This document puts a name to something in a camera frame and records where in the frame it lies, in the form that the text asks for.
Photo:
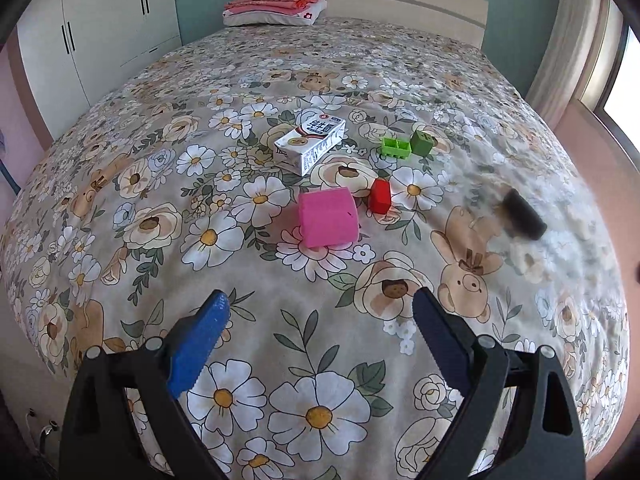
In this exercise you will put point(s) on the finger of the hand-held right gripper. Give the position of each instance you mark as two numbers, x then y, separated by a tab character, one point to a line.
522	216

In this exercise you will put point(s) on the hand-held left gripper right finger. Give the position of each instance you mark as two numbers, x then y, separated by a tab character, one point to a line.
440	340

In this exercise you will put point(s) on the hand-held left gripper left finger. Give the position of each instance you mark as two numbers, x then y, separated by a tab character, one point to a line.
200	345

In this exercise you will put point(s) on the dark green cube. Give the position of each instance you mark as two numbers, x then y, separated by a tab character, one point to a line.
421	142

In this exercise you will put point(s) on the red plastic block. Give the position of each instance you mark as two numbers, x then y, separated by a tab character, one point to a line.
380	195

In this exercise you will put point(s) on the light green divided tray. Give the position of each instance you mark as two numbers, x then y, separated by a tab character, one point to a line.
395	148

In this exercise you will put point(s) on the pink foam block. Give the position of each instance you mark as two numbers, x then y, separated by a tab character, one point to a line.
327	216

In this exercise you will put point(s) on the white milk carton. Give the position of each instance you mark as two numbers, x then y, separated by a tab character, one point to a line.
312	141

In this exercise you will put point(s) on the window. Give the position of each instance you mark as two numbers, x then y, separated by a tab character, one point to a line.
622	90

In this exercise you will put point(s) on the beige curtain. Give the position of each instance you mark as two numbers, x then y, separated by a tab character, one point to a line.
570	50

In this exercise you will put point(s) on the metal chair base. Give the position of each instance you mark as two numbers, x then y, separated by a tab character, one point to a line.
46	431

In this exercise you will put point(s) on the white pillow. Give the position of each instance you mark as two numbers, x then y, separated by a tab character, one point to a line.
280	19

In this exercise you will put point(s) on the folded pink blanket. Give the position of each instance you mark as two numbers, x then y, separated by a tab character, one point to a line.
270	2

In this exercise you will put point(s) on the white wardrobe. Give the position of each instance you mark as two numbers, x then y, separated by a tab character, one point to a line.
110	20

